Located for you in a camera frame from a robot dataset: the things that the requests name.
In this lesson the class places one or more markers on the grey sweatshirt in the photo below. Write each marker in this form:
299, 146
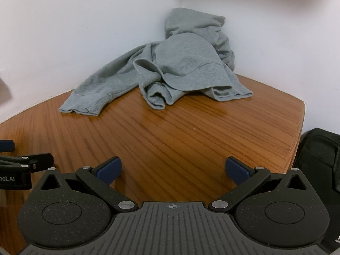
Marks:
183, 58

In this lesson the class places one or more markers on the black bag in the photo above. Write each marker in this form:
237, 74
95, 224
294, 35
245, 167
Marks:
316, 164

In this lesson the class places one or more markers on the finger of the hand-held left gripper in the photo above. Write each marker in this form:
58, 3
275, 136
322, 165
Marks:
39, 159
6, 146

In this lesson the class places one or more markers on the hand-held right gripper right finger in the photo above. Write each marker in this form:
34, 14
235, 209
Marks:
236, 171

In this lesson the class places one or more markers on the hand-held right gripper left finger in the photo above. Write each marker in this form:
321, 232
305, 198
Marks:
110, 168

